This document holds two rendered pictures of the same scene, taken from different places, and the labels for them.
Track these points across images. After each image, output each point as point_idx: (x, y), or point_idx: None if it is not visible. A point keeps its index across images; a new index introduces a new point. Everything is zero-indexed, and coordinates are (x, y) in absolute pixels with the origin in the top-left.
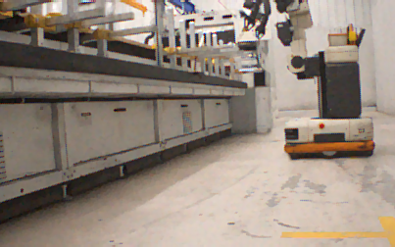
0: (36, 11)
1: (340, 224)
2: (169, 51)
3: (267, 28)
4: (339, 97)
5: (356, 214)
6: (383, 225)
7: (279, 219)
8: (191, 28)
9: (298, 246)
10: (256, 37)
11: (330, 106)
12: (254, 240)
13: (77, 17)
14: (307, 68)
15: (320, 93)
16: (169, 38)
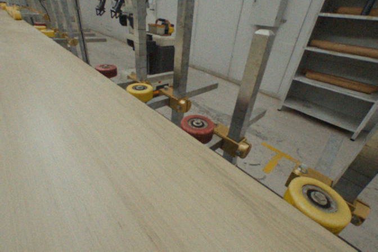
0: (244, 134)
1: (262, 154)
2: (72, 43)
3: None
4: (166, 65)
5: (253, 144)
6: (270, 149)
7: (244, 161)
8: (48, 1)
9: (279, 176)
10: None
11: (162, 70)
12: (267, 181)
13: (253, 122)
14: (149, 48)
15: (148, 59)
16: (67, 28)
